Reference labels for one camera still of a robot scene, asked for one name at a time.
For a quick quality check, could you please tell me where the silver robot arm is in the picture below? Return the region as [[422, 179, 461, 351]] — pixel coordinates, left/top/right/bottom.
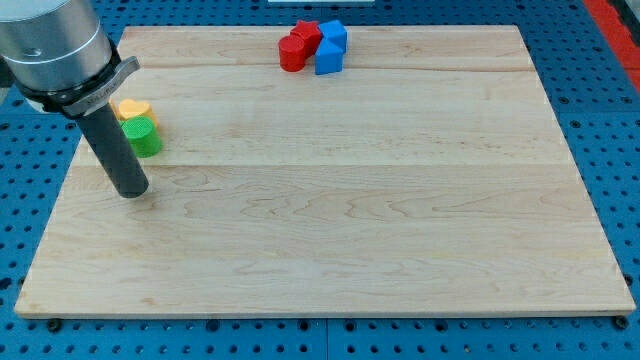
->
[[1, 0, 140, 118]]

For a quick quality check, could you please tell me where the wooden board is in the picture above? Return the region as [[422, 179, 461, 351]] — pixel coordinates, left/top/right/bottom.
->
[[15, 25, 636, 319]]

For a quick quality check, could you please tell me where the blue triangular block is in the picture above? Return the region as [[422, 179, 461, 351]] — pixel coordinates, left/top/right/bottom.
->
[[315, 39, 344, 75]]

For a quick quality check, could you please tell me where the red cylinder block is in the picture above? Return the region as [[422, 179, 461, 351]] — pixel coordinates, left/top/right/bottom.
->
[[278, 35, 306, 72]]

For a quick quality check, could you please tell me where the red star block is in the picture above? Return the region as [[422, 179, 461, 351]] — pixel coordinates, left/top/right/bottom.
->
[[290, 20, 323, 58]]

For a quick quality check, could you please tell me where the blue cube block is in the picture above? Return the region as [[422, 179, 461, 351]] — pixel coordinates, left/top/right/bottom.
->
[[319, 20, 348, 53]]

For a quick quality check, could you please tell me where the green cylinder block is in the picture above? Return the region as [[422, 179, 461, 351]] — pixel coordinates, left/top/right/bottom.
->
[[121, 116, 163, 158]]

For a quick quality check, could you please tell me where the yellow heart block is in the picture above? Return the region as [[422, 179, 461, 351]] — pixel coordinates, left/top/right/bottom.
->
[[109, 98, 158, 127]]

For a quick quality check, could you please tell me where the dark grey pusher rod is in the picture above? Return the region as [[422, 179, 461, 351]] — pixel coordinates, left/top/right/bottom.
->
[[75, 104, 149, 198]]

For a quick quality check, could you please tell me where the red strip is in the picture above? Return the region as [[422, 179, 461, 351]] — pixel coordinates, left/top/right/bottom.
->
[[583, 0, 639, 90]]

